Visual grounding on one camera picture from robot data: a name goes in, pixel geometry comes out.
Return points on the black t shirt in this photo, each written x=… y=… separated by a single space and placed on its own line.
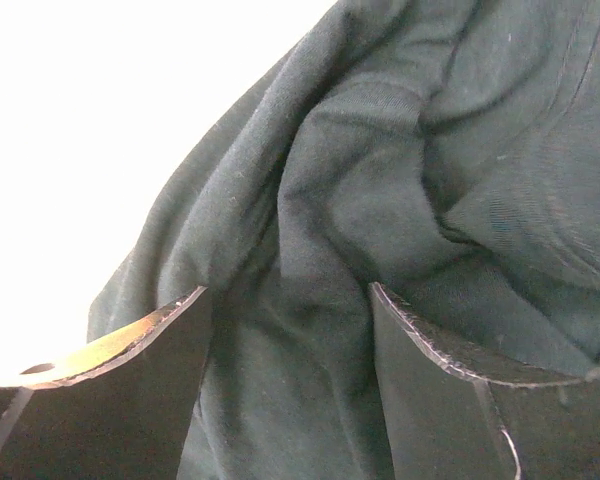
x=449 y=150

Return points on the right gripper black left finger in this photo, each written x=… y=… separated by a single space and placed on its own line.
x=118 y=408

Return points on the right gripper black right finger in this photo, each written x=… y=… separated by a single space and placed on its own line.
x=455 y=410

